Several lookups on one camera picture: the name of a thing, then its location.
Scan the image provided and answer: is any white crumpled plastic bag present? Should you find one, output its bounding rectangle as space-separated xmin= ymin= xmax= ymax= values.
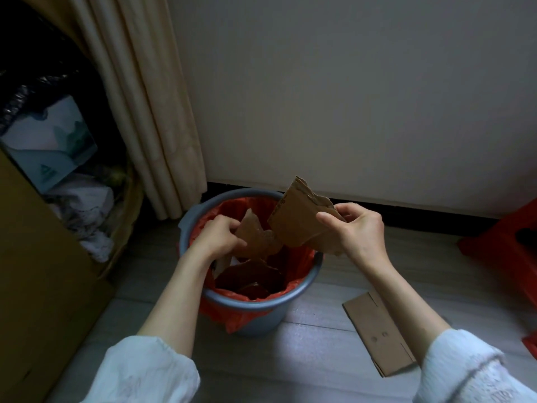
xmin=44 ymin=174 xmax=116 ymax=264

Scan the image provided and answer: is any red plastic stool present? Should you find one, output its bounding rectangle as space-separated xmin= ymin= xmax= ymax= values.
xmin=457 ymin=199 xmax=537 ymax=359

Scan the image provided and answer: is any white teal printed box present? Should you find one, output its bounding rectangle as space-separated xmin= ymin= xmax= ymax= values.
xmin=0 ymin=95 xmax=98 ymax=194

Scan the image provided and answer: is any cardboard box barcode label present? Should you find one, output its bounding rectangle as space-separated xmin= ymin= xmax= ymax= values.
xmin=342 ymin=289 xmax=417 ymax=378

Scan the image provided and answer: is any black plastic bag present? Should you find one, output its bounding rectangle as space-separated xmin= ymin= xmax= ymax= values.
xmin=0 ymin=71 xmax=81 ymax=135

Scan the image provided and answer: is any wide wavy-edged cardboard piece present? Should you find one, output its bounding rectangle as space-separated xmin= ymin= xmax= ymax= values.
xmin=267 ymin=176 xmax=348 ymax=256

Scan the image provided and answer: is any person's printed right sleeve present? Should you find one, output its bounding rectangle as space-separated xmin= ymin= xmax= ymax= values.
xmin=413 ymin=329 xmax=537 ymax=403

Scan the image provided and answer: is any grey bin with red liner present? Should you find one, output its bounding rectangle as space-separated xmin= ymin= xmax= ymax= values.
xmin=178 ymin=188 xmax=324 ymax=337

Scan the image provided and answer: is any person's right forearm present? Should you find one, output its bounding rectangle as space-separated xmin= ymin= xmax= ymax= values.
xmin=365 ymin=260 xmax=452 ymax=365

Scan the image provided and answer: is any person's left hand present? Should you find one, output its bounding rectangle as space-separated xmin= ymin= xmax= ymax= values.
xmin=189 ymin=214 xmax=247 ymax=265

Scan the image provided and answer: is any person's right hand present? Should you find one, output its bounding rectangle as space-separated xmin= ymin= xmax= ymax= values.
xmin=315 ymin=201 xmax=393 ymax=269

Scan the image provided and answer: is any striped brown curtain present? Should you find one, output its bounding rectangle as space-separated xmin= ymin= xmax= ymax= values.
xmin=67 ymin=0 xmax=209 ymax=221

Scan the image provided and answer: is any person's white left sleeve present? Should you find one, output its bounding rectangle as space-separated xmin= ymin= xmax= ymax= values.
xmin=83 ymin=335 xmax=201 ymax=403

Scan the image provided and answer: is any large open cardboard box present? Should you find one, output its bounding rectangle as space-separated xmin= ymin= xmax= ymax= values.
xmin=0 ymin=0 xmax=145 ymax=278

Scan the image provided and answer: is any small jagged cardboard piece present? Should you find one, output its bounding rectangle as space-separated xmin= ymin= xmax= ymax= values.
xmin=233 ymin=208 xmax=284 ymax=260

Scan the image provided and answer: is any person's left forearm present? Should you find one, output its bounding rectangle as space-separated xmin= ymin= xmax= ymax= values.
xmin=137 ymin=251 xmax=213 ymax=357

